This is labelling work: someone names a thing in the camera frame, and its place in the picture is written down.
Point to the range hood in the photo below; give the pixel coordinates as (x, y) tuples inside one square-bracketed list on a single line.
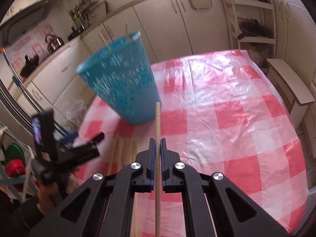
[(25, 20)]

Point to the wooden chopstick on table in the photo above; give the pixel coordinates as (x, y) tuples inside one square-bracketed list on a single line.
[(134, 148), (113, 148)]

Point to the utensil rack with plants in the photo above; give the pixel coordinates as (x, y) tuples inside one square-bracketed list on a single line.
[(86, 13)]

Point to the white wooden stool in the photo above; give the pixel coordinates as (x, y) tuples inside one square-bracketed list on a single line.
[(297, 94)]

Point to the black wok on stove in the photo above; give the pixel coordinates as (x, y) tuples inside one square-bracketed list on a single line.
[(30, 66)]

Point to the blue perforated plastic basket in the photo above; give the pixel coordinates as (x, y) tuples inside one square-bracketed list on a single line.
[(121, 75)]

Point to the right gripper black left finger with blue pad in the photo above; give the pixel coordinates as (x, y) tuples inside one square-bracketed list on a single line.
[(103, 205)]

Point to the steel kettle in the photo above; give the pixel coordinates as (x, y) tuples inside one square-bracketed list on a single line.
[(53, 42)]

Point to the cream kitchen base cabinets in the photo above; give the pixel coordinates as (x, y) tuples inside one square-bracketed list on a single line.
[(169, 29)]

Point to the black pan on shelf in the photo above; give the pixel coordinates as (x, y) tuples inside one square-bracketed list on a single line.
[(254, 28)]

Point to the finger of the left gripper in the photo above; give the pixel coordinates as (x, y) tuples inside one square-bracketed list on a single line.
[(92, 143)]

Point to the white storage shelf rack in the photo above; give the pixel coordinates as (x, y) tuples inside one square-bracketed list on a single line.
[(238, 11)]

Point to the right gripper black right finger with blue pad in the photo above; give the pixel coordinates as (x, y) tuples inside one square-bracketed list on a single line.
[(213, 205)]

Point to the hand holding other gripper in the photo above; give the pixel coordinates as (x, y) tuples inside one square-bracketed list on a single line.
[(45, 204)]

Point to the blue handled mop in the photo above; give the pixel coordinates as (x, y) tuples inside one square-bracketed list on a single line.
[(38, 108)]

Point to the red white checkered tablecloth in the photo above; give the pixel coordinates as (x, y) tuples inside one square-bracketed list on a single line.
[(221, 114)]

